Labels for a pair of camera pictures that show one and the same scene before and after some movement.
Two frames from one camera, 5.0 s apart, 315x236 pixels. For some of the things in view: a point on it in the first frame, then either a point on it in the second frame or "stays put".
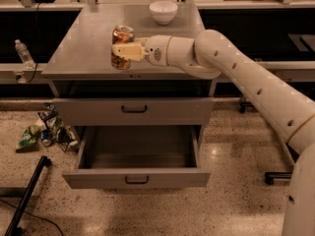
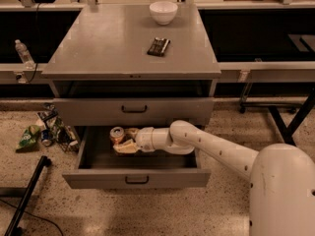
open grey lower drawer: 138,156 stays put
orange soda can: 121,34 to 116,134
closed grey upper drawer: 134,111 stays put
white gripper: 157,50 to 145,138
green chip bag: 30,141 stays put
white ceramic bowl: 163,12 stays put
